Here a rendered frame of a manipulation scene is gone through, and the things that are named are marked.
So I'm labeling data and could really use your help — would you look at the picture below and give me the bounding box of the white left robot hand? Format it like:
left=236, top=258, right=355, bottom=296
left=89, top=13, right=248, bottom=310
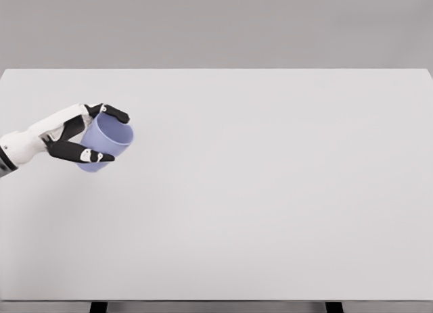
left=24, top=102, right=131, bottom=165

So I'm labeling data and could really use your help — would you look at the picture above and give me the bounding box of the lavender blue plastic cup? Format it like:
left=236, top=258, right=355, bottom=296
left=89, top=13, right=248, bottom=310
left=74, top=112, right=135, bottom=174

